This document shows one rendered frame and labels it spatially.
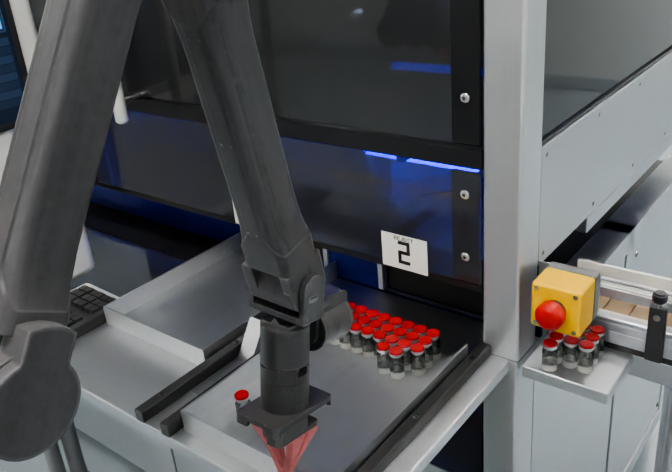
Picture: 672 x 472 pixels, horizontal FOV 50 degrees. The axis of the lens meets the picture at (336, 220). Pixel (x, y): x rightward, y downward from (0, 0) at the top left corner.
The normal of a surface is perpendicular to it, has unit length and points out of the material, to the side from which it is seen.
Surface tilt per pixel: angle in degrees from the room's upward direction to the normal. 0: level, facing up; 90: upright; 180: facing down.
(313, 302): 93
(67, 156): 91
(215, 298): 0
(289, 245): 79
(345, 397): 0
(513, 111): 90
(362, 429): 0
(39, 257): 87
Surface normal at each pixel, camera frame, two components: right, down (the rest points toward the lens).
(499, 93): -0.61, 0.37
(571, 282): -0.08, -0.91
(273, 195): 0.78, 0.25
